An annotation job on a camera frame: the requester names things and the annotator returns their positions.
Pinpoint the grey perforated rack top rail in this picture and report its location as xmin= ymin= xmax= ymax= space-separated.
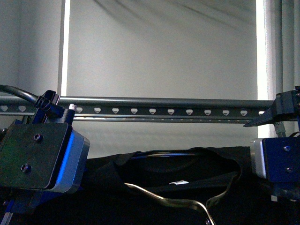
xmin=0 ymin=95 xmax=277 ymax=124

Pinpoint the grey window curtain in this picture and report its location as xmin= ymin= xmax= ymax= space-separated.
xmin=263 ymin=0 xmax=300 ymax=100

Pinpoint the grey rack right leg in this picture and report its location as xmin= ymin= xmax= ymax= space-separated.
xmin=274 ymin=121 xmax=286 ymax=138

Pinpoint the metal clothes hanger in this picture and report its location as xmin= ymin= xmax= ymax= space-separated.
xmin=125 ymin=148 xmax=242 ymax=225

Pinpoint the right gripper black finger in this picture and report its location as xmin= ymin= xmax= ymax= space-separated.
xmin=243 ymin=109 xmax=276 ymax=128

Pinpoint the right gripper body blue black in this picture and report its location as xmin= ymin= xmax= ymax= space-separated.
xmin=250 ymin=86 xmax=300 ymax=202

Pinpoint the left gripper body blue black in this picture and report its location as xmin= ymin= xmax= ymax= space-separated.
xmin=0 ymin=90 xmax=90 ymax=225

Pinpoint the black t-shirt with small logo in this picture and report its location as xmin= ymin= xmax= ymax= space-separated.
xmin=28 ymin=147 xmax=292 ymax=225

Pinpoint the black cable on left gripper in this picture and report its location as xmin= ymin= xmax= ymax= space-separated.
xmin=0 ymin=84 xmax=39 ymax=104

